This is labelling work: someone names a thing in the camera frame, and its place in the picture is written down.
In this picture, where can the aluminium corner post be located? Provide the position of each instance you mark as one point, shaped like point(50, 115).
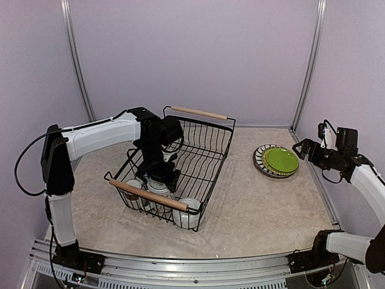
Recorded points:
point(71, 39)
point(311, 64)

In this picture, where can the white calligraphy cup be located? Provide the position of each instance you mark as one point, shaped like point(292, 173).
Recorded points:
point(161, 189)

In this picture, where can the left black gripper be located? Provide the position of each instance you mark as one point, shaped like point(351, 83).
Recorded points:
point(163, 176)

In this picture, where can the aluminium front rail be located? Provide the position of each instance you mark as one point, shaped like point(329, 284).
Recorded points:
point(130, 271)

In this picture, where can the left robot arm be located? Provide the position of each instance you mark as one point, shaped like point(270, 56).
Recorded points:
point(148, 132)

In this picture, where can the left aluminium corner post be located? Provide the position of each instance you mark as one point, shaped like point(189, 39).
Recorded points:
point(71, 39)

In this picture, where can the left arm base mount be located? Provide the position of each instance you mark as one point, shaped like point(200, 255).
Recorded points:
point(73, 257)

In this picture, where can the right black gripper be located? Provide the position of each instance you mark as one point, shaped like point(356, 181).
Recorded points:
point(313, 156)

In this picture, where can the right aluminium corner post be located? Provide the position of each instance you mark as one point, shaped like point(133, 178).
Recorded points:
point(311, 64)

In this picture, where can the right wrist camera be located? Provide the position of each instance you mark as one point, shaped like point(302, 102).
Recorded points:
point(325, 135)

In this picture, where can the black wire dish rack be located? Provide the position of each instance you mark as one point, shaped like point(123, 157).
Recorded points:
point(200, 157)

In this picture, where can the white blue-striped plate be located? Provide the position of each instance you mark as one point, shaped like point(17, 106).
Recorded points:
point(259, 155)

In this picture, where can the green plate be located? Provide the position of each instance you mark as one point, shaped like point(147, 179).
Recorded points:
point(282, 161)

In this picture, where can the white ceramic bowl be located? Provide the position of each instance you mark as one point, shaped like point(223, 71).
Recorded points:
point(190, 219)

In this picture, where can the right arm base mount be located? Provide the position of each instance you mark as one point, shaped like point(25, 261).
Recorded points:
point(316, 257)

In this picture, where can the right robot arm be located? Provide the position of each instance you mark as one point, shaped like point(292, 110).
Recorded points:
point(360, 172)

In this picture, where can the woven bamboo tray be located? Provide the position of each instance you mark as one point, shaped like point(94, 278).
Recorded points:
point(264, 164)

